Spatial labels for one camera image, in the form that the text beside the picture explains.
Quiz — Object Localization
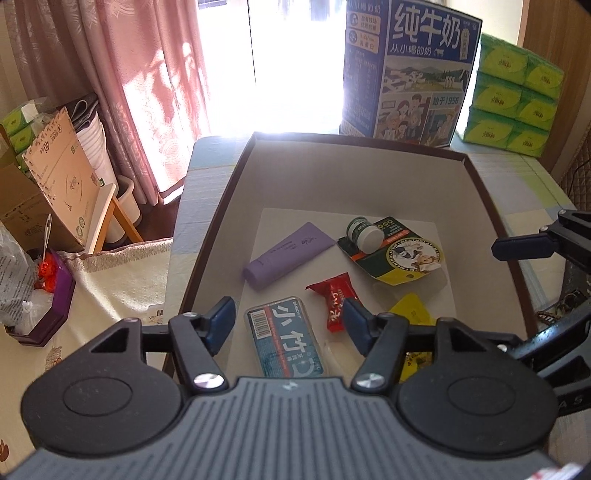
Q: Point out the purple tube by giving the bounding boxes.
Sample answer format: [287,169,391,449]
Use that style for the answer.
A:
[243,222,337,291]

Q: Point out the cream blanket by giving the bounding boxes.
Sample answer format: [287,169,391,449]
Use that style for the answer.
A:
[0,237,185,480]

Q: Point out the wooden frame stool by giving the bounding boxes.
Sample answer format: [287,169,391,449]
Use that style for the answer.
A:
[85,182,145,254]

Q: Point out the brown storage box white inside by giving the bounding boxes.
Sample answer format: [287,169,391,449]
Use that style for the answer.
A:
[161,131,543,384]

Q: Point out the wooden cabinet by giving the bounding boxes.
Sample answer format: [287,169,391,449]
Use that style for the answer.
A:
[522,0,591,176]

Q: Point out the clear plastic bag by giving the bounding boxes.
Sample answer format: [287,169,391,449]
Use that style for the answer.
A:
[0,222,40,328]

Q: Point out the stack of green tissue packs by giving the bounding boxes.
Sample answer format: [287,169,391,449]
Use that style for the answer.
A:
[462,33,565,158]

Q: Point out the red snack packet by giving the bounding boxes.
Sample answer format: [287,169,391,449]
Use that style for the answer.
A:
[305,272,356,333]

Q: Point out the small green tissue packs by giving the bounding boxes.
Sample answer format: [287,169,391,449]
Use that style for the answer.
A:
[0,104,42,162]

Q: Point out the pink curtain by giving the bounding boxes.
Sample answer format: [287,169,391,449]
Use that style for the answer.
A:
[0,0,213,206]

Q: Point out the brown patterned chair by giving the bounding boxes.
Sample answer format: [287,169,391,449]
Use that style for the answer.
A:
[551,124,591,213]

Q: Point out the open cardboard box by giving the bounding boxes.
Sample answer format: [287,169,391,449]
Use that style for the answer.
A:
[0,107,105,252]

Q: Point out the green card with white bottle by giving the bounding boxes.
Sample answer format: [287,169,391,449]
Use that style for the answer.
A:
[336,216,445,288]

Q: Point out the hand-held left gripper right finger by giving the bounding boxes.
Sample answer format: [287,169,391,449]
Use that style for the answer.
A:
[342,298,505,396]

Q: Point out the stacked white plastic bins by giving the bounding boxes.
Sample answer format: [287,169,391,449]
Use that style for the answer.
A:
[74,111,141,232]

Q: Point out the white paper sheet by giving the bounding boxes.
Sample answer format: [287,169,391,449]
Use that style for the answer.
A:
[242,208,458,324]

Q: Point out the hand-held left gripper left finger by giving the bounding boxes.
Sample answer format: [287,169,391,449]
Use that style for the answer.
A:
[83,296,237,397]

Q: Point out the yellow snack packet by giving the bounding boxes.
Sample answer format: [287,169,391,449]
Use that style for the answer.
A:
[388,292,439,384]

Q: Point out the blue printed milk carton box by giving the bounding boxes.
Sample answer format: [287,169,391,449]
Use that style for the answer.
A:
[338,0,483,149]

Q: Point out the blue rectangular packet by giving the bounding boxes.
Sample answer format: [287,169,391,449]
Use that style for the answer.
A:
[244,296,327,378]

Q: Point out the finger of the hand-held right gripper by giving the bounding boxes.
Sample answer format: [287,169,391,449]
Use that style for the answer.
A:
[502,310,591,370]
[491,210,591,273]

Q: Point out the purple open box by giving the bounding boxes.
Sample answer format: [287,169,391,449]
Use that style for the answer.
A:
[4,249,77,347]

